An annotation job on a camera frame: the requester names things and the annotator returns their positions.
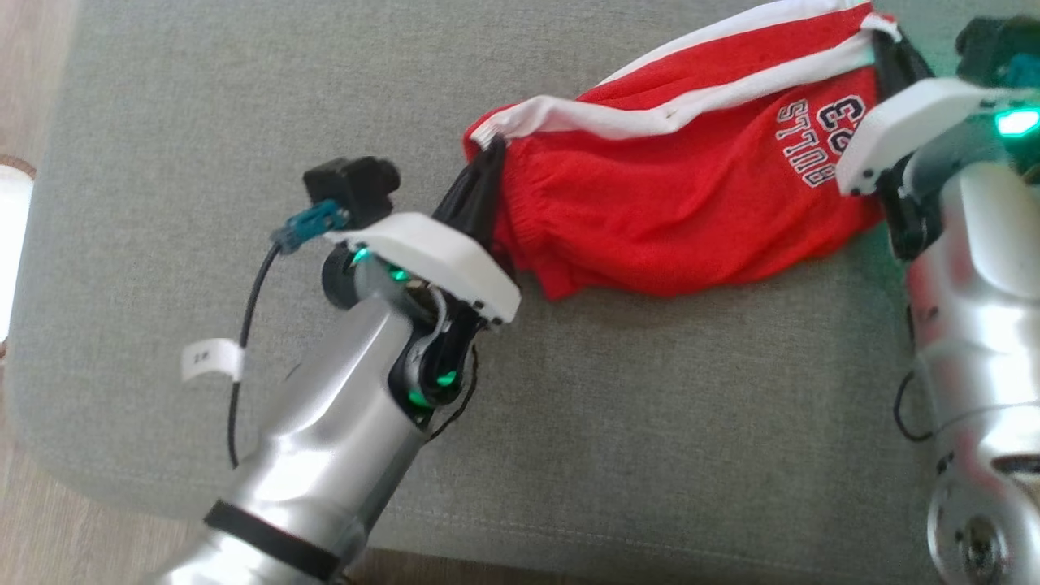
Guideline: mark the large grey sofa seat cushion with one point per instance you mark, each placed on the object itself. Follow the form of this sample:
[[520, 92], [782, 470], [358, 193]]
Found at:
[[650, 406]]

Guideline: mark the red white basketball shorts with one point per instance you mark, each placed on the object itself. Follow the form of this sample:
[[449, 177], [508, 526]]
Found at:
[[650, 211]]

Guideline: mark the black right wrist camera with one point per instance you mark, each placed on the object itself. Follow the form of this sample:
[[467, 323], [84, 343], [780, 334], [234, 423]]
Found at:
[[987, 45]]

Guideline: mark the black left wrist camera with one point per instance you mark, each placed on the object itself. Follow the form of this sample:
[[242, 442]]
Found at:
[[353, 187]]

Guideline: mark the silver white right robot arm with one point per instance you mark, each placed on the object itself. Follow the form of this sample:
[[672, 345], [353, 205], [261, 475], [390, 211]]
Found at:
[[983, 325]]

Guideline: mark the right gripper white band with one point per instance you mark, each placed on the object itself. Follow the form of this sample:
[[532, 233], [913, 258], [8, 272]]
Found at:
[[902, 126]]

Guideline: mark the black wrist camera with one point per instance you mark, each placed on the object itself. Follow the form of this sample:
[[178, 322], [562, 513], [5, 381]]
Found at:
[[987, 45], [353, 187]]

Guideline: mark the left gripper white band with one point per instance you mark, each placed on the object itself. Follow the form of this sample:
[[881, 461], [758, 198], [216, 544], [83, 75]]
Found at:
[[439, 248]]

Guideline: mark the white round stool brown rim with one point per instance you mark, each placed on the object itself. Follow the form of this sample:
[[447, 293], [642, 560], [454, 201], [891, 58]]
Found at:
[[12, 244]]

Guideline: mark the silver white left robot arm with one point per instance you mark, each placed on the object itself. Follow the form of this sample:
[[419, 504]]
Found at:
[[325, 439]]

